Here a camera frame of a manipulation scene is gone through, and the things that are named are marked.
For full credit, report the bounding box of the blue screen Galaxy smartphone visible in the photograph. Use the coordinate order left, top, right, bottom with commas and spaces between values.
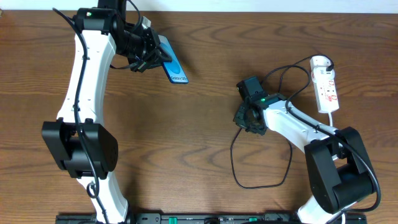
159, 35, 189, 84

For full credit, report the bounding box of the black USB charging cable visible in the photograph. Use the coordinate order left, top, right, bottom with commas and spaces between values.
229, 54, 335, 190

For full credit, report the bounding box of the white power strip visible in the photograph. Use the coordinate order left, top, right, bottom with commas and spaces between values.
311, 67, 340, 113

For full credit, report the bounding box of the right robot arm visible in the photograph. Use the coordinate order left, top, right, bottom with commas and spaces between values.
234, 77, 381, 223

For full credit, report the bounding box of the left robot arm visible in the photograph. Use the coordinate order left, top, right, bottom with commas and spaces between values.
42, 0, 188, 223

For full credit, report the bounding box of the white USB charger adapter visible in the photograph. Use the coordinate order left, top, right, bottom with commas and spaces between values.
310, 55, 334, 72

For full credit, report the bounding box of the black left camera cable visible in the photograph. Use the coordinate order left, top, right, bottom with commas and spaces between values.
52, 7, 109, 224

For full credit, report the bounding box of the white power strip cord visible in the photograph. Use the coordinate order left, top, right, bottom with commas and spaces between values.
328, 112, 346, 224

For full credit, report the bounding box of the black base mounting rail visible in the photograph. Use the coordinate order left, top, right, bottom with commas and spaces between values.
55, 213, 368, 224

